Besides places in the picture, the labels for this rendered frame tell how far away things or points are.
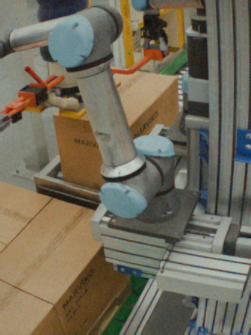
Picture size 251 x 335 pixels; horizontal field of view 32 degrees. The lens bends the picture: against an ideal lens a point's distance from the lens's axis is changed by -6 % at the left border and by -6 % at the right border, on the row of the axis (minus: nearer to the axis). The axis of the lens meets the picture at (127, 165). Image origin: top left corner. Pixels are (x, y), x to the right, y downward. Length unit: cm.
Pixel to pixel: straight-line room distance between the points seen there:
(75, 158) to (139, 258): 90
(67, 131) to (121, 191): 110
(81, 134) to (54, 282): 71
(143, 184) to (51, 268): 90
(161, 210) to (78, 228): 85
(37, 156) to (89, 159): 126
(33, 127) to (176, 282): 221
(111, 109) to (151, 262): 59
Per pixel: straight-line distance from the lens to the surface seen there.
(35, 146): 338
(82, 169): 226
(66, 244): 204
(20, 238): 213
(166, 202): 132
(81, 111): 178
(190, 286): 131
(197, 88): 139
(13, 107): 164
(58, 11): 173
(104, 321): 237
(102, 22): 105
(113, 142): 110
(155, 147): 124
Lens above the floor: 192
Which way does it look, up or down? 34 degrees down
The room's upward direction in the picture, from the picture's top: 5 degrees counter-clockwise
